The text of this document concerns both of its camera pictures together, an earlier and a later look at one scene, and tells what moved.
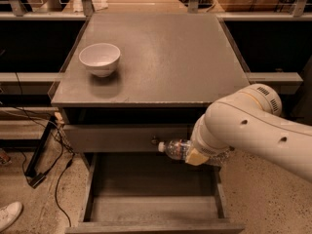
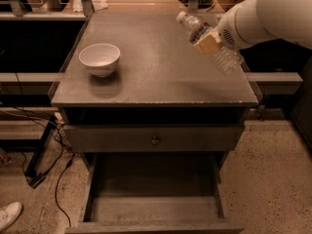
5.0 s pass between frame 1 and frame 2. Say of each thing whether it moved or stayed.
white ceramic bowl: stayed
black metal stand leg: stayed
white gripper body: moved
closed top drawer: stayed
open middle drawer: stayed
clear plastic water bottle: moved
